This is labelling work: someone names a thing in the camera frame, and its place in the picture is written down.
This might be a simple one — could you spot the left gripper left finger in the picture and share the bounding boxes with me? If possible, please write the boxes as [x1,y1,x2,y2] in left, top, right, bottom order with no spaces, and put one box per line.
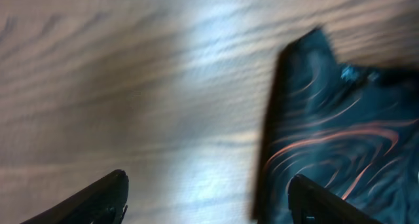
[22,170,129,224]

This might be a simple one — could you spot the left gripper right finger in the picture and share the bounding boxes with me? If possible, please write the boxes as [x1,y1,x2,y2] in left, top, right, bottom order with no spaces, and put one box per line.
[288,174,381,224]

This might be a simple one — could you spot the black printed cycling jersey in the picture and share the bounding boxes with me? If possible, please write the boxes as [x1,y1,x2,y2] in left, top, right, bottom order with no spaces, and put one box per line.
[255,28,418,223]

